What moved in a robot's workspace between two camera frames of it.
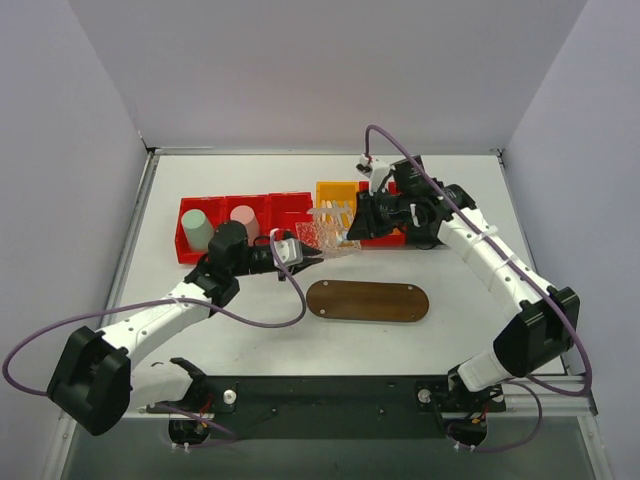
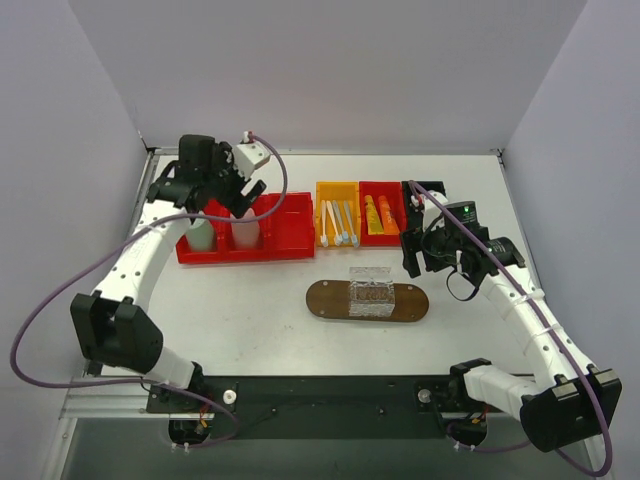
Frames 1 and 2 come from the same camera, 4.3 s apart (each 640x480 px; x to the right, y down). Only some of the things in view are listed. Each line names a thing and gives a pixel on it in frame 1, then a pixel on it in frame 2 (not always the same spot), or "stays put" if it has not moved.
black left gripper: x=282 y=265 to x=230 y=189
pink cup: x=248 y=216 stays put
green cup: x=197 y=229 stays put
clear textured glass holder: x=328 y=231 to x=371 y=298
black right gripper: x=371 y=215 to x=413 y=245
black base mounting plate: x=323 y=408 stays put
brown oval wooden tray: x=373 y=301 stays put
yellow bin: x=337 y=194 stays put
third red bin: x=281 y=210 stays put
